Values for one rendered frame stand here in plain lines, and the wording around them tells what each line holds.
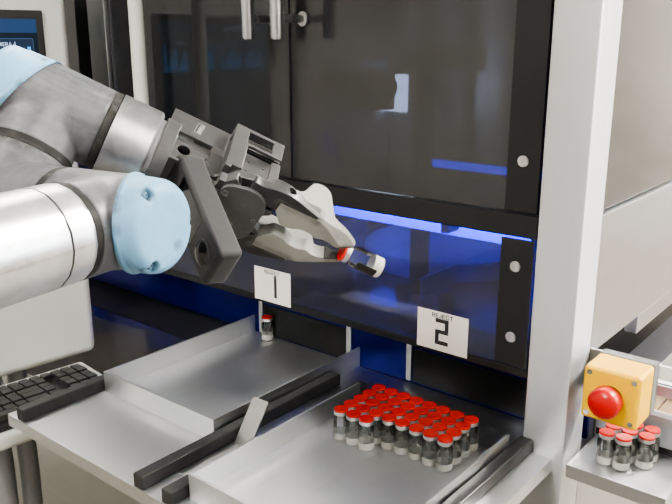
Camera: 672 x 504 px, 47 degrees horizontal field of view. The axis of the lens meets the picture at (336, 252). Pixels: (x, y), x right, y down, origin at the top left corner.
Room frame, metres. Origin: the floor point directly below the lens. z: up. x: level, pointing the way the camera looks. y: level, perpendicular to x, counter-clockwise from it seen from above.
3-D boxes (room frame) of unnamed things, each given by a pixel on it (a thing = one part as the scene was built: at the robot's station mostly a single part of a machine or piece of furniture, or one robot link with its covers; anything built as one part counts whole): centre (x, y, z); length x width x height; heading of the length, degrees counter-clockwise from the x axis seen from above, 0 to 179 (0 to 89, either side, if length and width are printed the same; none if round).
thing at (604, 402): (0.88, -0.34, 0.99); 0.04 x 0.04 x 0.04; 51
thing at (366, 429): (0.96, -0.04, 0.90); 0.02 x 0.02 x 0.05
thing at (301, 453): (0.89, -0.03, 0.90); 0.34 x 0.26 x 0.04; 140
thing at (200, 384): (1.19, 0.17, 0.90); 0.34 x 0.26 x 0.04; 141
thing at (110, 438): (1.03, 0.08, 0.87); 0.70 x 0.48 x 0.02; 51
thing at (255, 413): (0.94, 0.15, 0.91); 0.14 x 0.03 x 0.06; 140
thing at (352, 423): (0.97, -0.02, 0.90); 0.02 x 0.02 x 0.05
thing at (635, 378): (0.91, -0.37, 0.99); 0.08 x 0.07 x 0.07; 141
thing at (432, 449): (0.96, -0.08, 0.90); 0.18 x 0.02 x 0.05; 51
